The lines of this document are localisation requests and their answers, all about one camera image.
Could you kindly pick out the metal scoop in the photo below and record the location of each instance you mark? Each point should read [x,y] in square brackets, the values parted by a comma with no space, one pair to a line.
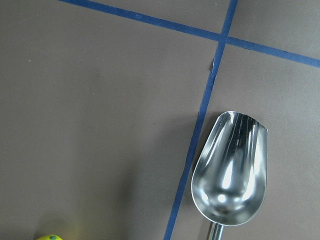
[229,181]

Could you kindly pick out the yellow lemon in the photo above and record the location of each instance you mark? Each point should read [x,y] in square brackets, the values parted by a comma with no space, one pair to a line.
[50,237]

